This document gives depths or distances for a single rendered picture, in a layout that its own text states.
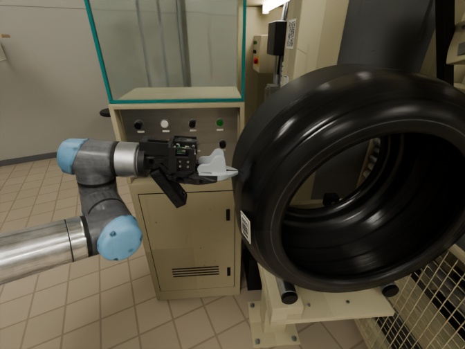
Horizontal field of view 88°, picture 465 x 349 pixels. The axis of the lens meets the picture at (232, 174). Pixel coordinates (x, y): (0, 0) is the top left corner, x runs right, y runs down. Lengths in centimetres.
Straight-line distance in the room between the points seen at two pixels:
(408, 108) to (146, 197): 108
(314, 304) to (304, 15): 82
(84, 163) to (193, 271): 116
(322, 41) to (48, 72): 364
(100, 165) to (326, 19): 67
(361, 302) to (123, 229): 72
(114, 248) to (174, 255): 103
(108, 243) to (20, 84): 375
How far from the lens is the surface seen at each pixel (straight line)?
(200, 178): 51
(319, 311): 85
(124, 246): 48
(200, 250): 145
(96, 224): 48
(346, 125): 44
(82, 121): 414
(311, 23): 79
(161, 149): 51
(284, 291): 72
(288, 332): 170
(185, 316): 175
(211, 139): 112
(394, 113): 48
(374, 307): 92
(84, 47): 400
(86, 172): 56
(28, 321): 212
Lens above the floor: 150
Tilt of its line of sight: 29 degrees down
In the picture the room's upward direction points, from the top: straight up
